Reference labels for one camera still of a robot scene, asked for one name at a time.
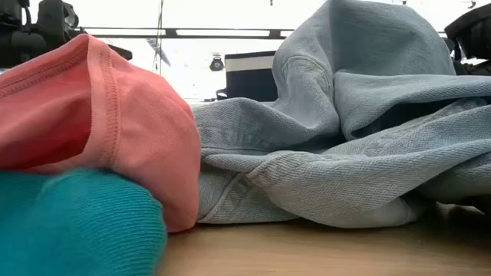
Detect light blue jeans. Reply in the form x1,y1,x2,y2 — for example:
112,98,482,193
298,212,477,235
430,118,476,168
190,0,491,230

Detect coral pink shirt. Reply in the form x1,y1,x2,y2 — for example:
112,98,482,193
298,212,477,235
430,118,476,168
0,33,203,234

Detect teal sock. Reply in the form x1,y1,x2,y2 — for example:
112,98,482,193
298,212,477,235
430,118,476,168
0,167,169,276

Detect navy white striped fabric bin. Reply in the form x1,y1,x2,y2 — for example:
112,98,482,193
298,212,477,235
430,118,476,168
216,51,279,103

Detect small black hanging camera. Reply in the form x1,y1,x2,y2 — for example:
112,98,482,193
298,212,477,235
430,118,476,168
209,55,225,73

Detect black overhead frame bar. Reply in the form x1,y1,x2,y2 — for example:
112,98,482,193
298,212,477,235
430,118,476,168
78,26,295,40

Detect thin hanging cable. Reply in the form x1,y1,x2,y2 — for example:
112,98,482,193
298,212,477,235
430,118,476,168
152,0,166,76

